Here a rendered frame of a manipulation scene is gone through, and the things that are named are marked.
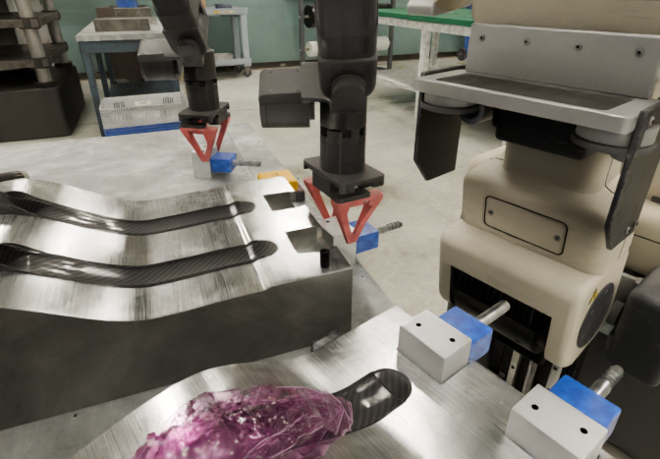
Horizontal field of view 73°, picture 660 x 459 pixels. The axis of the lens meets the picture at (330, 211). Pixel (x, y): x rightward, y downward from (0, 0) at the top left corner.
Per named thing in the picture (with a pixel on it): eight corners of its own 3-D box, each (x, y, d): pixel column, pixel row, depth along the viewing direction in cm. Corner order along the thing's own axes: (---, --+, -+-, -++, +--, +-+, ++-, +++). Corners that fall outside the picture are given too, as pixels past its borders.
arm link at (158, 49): (196, 44, 71) (199, 6, 75) (122, 44, 70) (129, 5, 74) (210, 94, 82) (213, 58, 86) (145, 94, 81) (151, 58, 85)
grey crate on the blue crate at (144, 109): (185, 109, 373) (183, 91, 366) (190, 122, 339) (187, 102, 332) (105, 116, 353) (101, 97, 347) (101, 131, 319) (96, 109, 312)
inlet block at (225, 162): (264, 171, 92) (262, 146, 90) (257, 181, 88) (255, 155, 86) (203, 168, 94) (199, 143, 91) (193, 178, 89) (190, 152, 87)
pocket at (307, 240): (321, 252, 55) (320, 225, 53) (337, 274, 51) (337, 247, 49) (285, 258, 54) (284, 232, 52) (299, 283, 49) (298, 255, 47)
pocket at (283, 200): (295, 213, 64) (295, 190, 62) (306, 231, 60) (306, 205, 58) (264, 219, 63) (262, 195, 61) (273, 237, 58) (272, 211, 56)
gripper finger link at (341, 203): (338, 257, 57) (339, 189, 52) (311, 233, 62) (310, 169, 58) (382, 244, 60) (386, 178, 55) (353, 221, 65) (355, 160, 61)
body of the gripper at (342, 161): (341, 199, 53) (342, 139, 50) (302, 171, 61) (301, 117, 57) (385, 188, 56) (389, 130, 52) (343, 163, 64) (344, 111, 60)
